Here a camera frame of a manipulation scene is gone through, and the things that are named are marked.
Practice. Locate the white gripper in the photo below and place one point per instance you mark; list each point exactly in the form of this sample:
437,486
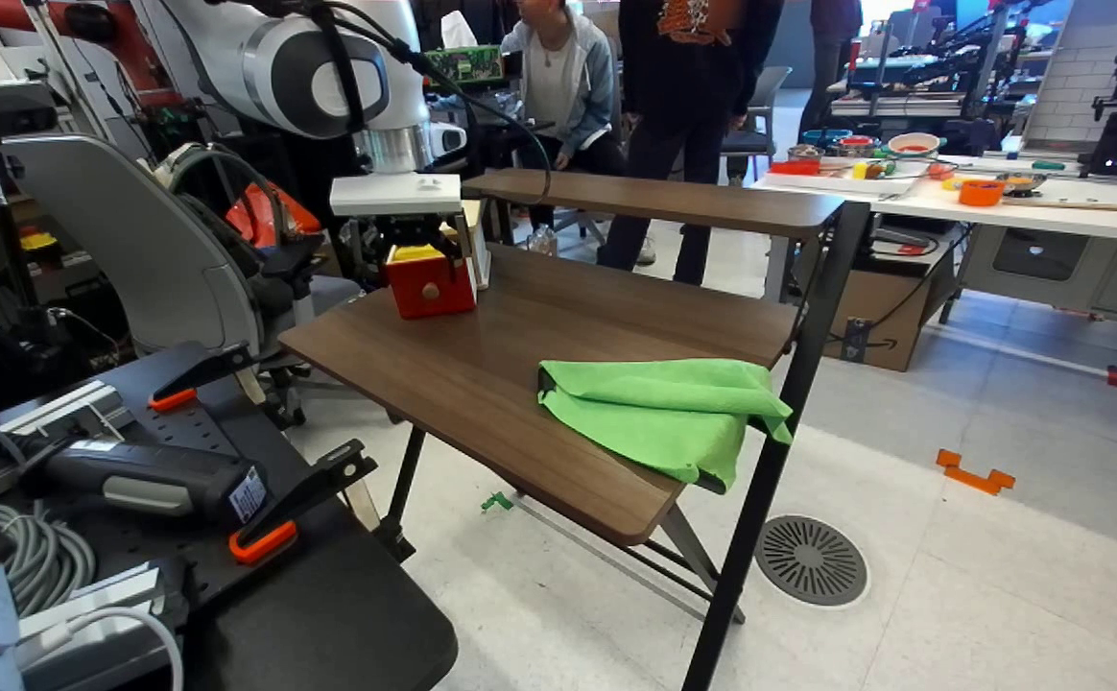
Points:
397,194

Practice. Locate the red-front wooden drawer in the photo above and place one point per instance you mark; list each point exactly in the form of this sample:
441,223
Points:
433,294

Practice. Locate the yellow toy piece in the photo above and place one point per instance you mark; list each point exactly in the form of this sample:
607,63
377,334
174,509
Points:
411,255

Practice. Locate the light wooden slot box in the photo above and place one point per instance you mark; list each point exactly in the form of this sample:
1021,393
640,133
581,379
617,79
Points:
478,249

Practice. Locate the person in grey top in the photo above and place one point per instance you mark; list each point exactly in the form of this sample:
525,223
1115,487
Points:
570,79

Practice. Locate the dark wood raised shelf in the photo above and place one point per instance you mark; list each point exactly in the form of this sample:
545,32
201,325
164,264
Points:
659,196

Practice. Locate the black clamp orange tip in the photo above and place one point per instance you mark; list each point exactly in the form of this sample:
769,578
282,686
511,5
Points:
194,384
291,510

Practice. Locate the green floor tape piece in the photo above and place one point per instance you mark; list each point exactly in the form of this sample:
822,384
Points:
502,499

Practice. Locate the person in dark clothes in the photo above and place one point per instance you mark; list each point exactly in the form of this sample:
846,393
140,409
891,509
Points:
693,101

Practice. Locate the green cloth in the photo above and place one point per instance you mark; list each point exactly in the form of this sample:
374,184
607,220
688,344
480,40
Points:
664,413

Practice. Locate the black grey handheld device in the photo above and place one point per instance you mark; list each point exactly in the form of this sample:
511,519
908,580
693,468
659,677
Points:
149,476

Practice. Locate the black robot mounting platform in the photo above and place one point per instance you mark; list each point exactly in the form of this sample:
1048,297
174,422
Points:
300,614

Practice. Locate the cardboard box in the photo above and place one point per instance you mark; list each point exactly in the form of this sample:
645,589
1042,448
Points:
877,311

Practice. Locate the round metal floor drain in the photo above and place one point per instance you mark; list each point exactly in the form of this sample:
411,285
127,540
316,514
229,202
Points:
812,560

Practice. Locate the orange cup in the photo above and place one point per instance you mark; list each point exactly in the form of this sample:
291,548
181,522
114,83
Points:
979,194

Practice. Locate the orange floor tape mark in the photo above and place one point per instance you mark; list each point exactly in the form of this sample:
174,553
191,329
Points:
972,475

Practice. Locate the white table with toys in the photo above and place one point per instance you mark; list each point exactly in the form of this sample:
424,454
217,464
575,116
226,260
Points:
1070,211

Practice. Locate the dark wood black-frame table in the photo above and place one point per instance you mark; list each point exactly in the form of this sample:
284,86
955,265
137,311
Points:
480,370

